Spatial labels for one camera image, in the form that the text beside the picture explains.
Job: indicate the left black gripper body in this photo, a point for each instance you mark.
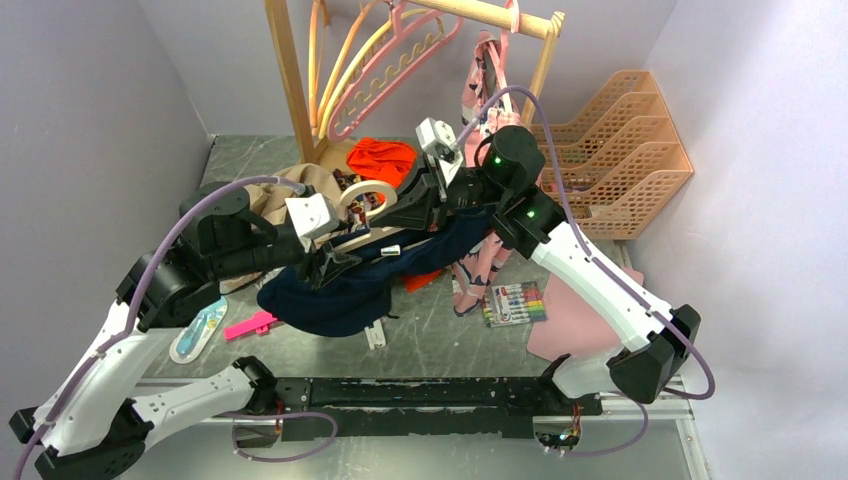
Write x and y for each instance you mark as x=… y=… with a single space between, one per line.
x=314 y=269

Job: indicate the beige shorts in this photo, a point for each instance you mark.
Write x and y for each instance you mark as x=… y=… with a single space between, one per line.
x=268 y=200

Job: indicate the marker pen set box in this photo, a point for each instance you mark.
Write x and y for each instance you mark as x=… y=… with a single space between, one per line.
x=513 y=304

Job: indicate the pink clipboard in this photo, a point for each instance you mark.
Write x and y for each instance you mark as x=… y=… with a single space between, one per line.
x=571 y=326

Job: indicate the pink hanger holding shorts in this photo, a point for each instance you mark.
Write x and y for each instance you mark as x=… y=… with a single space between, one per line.
x=498 y=50

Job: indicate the yellow hanger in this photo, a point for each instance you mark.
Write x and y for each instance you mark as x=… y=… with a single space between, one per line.
x=319 y=24

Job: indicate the navy blue shorts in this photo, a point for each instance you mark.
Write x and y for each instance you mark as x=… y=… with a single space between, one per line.
x=362 y=294

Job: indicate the pink plastic clip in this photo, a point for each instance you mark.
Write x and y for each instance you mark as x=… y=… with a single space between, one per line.
x=260 y=323

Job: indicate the pink plastic hanger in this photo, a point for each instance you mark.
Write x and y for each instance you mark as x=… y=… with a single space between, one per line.
x=361 y=81

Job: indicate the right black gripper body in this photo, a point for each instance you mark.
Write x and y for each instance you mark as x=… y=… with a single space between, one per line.
x=436 y=201

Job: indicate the wooden clothes rack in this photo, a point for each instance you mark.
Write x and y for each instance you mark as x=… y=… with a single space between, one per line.
x=296 y=86

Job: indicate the peach plastic file organizer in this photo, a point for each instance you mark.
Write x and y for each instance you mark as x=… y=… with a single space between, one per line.
x=620 y=161

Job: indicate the white plastic clip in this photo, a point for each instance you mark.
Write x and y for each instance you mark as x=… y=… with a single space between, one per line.
x=375 y=335

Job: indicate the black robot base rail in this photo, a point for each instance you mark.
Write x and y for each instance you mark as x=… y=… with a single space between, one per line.
x=508 y=406

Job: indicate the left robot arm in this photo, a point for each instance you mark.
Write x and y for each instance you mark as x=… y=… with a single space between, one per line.
x=93 y=427

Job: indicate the colourful patterned shorts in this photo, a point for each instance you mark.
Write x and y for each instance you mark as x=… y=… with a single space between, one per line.
x=361 y=204

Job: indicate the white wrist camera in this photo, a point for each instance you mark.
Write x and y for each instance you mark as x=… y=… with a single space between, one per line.
x=443 y=156
x=312 y=217

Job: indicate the orange garment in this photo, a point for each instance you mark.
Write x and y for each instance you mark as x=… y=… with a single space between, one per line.
x=386 y=161

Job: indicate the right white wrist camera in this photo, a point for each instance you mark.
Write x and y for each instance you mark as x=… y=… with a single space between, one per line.
x=443 y=156

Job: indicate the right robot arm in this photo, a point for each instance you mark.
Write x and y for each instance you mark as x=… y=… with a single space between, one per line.
x=654 y=338

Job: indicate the blue toothbrush package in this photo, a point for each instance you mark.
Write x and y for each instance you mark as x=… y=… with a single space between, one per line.
x=190 y=343

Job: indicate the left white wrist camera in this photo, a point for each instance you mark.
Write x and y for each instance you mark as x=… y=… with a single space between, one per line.
x=312 y=217

